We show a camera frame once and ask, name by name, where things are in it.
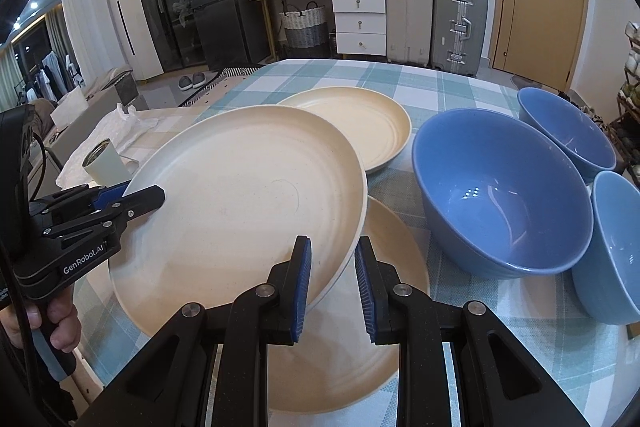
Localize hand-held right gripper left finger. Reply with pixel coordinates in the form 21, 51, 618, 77
75, 236, 313, 427

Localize silver suitcase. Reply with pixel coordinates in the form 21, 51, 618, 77
431, 0, 490, 72

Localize hanging clothes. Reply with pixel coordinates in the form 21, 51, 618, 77
20, 49, 83, 102

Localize beige suitcase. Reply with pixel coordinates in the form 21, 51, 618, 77
385, 0, 435, 68

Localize wooden shoe rack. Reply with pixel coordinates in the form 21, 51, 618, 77
607, 22, 640, 188

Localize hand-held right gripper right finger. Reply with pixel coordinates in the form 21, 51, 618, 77
354, 237, 591, 427

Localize white wardrobe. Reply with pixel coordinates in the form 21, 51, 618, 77
59, 0, 166, 82

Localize pale green cup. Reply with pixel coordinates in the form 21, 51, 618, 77
81, 138, 127, 185

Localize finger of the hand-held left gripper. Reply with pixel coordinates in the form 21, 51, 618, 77
37, 185, 167, 240
29, 182, 132, 220

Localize white dressing table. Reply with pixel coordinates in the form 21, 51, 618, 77
245, 0, 387, 60

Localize group of stored shoes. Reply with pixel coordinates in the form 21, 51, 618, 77
617, 22, 640, 188

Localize person's left hand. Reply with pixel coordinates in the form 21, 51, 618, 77
0, 299, 83, 351

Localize woven laundry basket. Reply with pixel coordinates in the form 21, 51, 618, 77
279, 1, 328, 50

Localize light blue ceramic bowl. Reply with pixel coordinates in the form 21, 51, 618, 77
571, 170, 640, 325

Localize white plastic bag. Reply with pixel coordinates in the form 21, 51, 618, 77
55, 103, 161, 188

